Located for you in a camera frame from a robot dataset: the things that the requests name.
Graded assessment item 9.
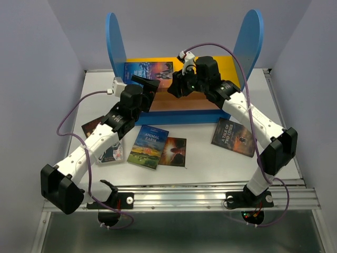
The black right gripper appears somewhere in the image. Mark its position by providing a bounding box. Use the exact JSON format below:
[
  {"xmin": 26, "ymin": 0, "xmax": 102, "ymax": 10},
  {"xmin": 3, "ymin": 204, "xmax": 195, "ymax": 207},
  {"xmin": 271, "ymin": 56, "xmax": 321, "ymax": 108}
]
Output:
[{"xmin": 165, "ymin": 64, "xmax": 207, "ymax": 99}]

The Jane Eyre book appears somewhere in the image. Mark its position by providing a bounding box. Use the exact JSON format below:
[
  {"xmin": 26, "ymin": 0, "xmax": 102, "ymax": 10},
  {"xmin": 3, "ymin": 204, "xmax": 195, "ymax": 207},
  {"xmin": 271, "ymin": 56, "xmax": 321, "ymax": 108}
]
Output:
[{"xmin": 123, "ymin": 62, "xmax": 174, "ymax": 89}]

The Animal Farm book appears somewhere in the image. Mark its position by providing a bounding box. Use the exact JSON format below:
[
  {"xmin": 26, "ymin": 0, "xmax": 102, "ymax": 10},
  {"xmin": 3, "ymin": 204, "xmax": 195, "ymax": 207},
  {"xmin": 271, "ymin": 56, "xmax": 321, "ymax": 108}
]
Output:
[{"xmin": 127, "ymin": 125, "xmax": 169, "ymax": 170}]

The Three Days to See book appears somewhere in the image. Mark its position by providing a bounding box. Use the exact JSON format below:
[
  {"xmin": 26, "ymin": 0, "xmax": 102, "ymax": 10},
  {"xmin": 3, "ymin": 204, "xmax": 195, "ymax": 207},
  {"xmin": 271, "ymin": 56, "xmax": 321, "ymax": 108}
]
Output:
[{"xmin": 158, "ymin": 137, "xmax": 187, "ymax": 167}]

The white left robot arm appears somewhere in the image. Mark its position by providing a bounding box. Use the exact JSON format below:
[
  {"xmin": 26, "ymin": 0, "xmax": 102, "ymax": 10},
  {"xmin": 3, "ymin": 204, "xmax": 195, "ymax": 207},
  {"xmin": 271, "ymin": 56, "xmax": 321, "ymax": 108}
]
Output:
[{"xmin": 41, "ymin": 75, "xmax": 160, "ymax": 215}]

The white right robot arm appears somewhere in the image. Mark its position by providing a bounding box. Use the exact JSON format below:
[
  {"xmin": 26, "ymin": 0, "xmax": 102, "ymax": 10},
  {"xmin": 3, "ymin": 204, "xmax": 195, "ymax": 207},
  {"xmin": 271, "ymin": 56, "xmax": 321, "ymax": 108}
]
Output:
[{"xmin": 167, "ymin": 52, "xmax": 298, "ymax": 206}]

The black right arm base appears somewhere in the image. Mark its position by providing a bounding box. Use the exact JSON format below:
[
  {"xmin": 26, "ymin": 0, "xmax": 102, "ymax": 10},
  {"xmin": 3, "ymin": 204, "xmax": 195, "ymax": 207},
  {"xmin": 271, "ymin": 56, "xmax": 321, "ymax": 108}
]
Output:
[{"xmin": 223, "ymin": 186, "xmax": 274, "ymax": 227}]

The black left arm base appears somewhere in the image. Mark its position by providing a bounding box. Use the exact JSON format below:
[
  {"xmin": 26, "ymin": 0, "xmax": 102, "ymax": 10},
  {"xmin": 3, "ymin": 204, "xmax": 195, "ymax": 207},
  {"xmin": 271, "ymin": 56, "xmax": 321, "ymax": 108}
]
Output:
[{"xmin": 87, "ymin": 180, "xmax": 134, "ymax": 230}]

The blue yellow wooden bookshelf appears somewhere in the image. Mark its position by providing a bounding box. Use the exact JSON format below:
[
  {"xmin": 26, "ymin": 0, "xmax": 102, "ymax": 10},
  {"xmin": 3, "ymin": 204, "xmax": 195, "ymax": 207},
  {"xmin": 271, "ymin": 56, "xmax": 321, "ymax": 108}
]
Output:
[{"xmin": 106, "ymin": 9, "xmax": 264, "ymax": 125}]

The A Tale of Two Cities book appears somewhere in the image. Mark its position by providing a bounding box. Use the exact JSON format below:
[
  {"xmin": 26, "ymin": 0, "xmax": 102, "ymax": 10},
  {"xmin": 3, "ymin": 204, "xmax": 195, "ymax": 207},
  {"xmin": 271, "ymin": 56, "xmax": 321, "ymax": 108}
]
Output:
[{"xmin": 211, "ymin": 118, "xmax": 255, "ymax": 158}]

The dark red book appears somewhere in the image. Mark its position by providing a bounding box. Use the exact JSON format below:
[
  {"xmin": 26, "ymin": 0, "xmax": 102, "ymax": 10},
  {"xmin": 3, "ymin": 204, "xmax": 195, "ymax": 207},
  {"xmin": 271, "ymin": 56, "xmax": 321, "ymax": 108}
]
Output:
[{"xmin": 82, "ymin": 116, "xmax": 104, "ymax": 138}]

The Little Women floral book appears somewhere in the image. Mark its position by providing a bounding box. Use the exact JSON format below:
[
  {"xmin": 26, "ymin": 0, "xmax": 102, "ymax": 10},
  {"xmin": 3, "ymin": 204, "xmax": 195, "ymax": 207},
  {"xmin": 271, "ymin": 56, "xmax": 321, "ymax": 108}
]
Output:
[{"xmin": 96, "ymin": 141, "xmax": 124, "ymax": 166}]

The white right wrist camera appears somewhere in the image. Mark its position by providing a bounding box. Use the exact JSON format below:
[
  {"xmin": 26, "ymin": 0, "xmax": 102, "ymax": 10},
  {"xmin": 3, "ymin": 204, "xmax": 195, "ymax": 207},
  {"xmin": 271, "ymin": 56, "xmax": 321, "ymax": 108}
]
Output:
[{"xmin": 177, "ymin": 51, "xmax": 195, "ymax": 75}]

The aluminium mounting rail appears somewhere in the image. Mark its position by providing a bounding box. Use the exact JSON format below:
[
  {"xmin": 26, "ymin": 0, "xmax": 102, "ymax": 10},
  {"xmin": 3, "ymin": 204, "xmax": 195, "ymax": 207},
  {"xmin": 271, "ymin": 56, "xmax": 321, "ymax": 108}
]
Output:
[{"xmin": 42, "ymin": 180, "xmax": 322, "ymax": 211}]

